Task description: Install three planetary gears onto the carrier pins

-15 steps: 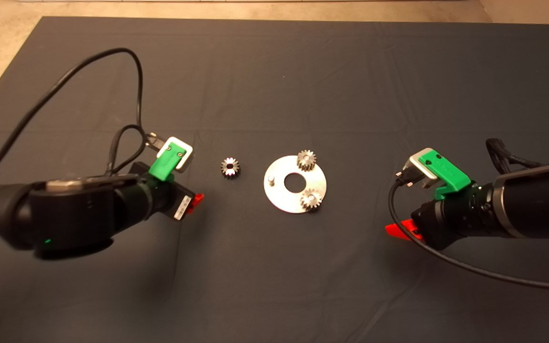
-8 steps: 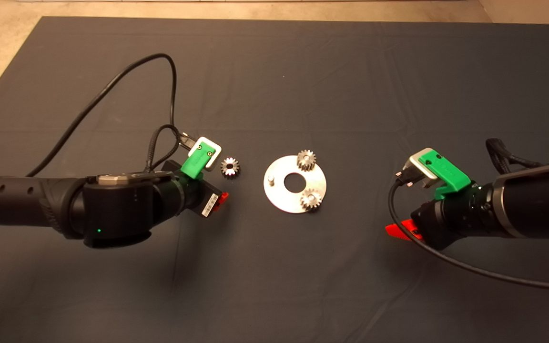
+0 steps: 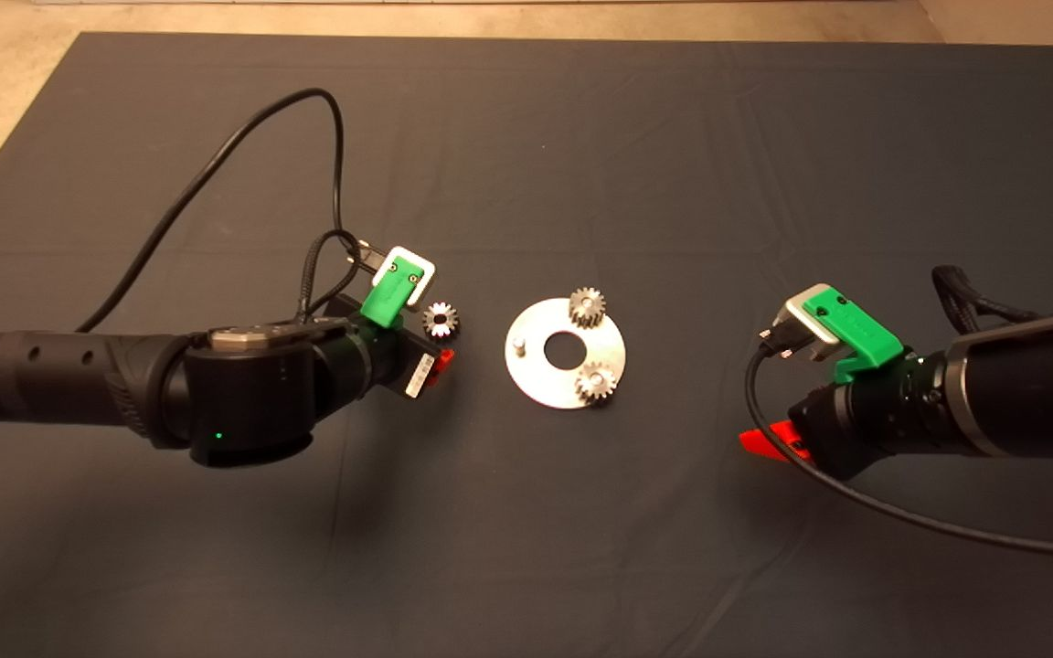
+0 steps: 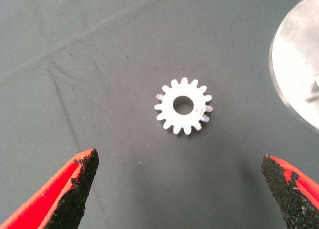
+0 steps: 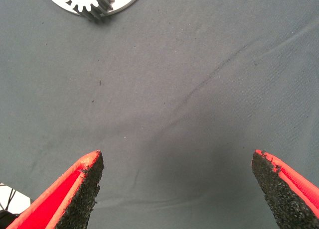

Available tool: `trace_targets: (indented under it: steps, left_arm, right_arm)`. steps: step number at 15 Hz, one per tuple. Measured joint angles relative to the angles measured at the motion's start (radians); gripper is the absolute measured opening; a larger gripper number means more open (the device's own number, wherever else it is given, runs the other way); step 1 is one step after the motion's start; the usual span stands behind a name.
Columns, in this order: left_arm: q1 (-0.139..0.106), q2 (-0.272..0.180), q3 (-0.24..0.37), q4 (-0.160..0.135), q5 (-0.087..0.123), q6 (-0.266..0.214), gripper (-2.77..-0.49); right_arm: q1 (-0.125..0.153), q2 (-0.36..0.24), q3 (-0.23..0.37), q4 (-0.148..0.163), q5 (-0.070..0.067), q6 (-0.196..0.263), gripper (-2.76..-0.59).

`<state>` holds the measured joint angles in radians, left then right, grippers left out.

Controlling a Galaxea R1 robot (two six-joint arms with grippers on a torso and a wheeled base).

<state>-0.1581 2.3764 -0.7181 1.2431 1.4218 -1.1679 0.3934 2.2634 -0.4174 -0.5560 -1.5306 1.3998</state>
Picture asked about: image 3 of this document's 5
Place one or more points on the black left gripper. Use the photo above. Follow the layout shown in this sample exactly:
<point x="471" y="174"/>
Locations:
<point x="394" y="356"/>

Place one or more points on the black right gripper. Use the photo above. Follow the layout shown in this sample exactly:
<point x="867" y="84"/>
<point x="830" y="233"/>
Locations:
<point x="828" y="429"/>

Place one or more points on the shiny steel planetary gear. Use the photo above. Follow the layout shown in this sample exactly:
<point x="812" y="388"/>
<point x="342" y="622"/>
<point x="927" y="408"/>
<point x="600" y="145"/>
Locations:
<point x="444" y="320"/>

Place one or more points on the dark steel planetary gear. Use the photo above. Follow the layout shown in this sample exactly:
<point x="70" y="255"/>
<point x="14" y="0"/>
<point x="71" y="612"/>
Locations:
<point x="587" y="306"/>
<point x="604" y="388"/>

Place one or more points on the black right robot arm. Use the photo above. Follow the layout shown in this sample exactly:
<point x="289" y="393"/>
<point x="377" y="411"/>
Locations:
<point x="1020" y="384"/>

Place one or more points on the round metal carrier plate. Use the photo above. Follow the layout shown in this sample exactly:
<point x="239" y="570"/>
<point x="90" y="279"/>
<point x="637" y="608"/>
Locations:
<point x="536" y="384"/>

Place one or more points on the dark grey table cloth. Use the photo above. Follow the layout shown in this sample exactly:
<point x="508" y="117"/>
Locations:
<point x="526" y="137"/>

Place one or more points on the green left camera mount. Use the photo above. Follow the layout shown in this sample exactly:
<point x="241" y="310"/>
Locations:
<point x="385" y="297"/>

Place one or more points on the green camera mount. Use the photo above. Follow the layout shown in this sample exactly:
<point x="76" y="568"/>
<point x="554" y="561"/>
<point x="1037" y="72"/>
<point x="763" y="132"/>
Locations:
<point x="385" y="297"/>
<point x="865" y="334"/>

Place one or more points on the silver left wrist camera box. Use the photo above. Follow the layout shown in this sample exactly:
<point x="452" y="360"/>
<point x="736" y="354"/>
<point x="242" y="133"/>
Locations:
<point x="417" y="265"/>

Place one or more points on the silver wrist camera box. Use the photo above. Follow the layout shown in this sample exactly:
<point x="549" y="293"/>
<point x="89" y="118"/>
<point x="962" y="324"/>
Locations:
<point x="805" y="320"/>
<point x="417" y="265"/>

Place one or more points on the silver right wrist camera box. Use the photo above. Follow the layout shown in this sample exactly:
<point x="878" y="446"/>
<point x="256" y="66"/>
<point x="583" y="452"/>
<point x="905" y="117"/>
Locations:
<point x="805" y="320"/>

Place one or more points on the green right camera mount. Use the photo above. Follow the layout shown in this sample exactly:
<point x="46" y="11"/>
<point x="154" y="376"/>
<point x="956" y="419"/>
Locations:
<point x="865" y="334"/>

